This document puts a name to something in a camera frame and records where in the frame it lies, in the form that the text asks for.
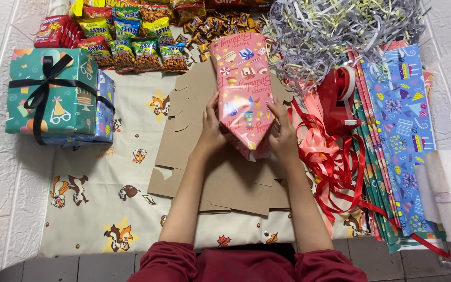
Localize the stack of flat cardboard cutouts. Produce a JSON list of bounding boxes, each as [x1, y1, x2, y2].
[[147, 59, 295, 216]]

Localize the person's red sweater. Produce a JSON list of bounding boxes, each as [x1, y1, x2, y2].
[[127, 241, 369, 282]]

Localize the green wrapped gift box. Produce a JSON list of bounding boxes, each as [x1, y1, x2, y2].
[[5, 48, 99, 146]]

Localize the pile of small chocolate bars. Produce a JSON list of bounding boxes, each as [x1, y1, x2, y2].
[[175, 10, 268, 63]]

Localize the black ribbon bow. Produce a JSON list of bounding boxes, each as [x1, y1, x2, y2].
[[8, 54, 116, 146]]

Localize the pink gift box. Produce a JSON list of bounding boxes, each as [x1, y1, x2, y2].
[[209, 32, 277, 162]]

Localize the heap of shredded paper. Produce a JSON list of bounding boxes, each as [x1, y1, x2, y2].
[[264, 0, 430, 95]]

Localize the orange snack packets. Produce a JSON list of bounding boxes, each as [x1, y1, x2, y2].
[[171, 0, 207, 26]]

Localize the group of peanut snack packets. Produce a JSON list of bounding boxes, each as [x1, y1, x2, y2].
[[77, 5, 189, 74]]

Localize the red snack box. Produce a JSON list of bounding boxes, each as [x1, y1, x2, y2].
[[205, 0, 274, 12]]

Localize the person's left hand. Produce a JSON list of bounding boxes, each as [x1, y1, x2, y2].
[[195, 92, 232, 156]]

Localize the blue wrapped gift box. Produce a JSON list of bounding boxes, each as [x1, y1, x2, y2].
[[43, 70, 116, 148]]

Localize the red tape dispenser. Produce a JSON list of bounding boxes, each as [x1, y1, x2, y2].
[[317, 66, 362, 136]]

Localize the stack of red biscuit packets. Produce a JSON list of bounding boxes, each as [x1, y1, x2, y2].
[[34, 15, 84, 49]]

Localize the red curling ribbon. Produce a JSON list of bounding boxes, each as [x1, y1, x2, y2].
[[288, 98, 451, 259]]

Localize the yellow snack packet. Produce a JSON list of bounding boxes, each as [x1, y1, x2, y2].
[[70, 0, 94, 19]]

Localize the stack of wrapping paper sheets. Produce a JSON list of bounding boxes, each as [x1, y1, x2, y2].
[[346, 39, 448, 252]]

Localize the person's right hand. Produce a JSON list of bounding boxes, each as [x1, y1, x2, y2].
[[266, 98, 301, 165]]

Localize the cream chipmunk print cloth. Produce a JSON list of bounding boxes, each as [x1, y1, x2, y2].
[[39, 23, 372, 257]]

